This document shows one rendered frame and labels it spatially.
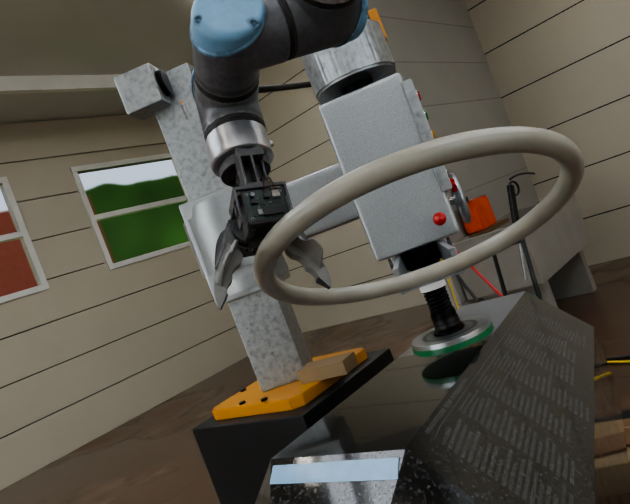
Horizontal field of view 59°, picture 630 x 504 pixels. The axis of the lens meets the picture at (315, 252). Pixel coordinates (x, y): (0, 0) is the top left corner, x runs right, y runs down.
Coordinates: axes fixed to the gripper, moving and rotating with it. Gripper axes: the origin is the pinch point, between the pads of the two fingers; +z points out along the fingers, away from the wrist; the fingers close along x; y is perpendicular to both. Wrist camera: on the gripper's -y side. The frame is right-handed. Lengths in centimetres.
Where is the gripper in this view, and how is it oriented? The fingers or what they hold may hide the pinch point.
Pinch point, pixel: (276, 302)
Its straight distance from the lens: 73.6
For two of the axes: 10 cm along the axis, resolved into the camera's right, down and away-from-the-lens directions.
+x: 9.4, -1.6, 3.1
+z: 2.7, 8.9, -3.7
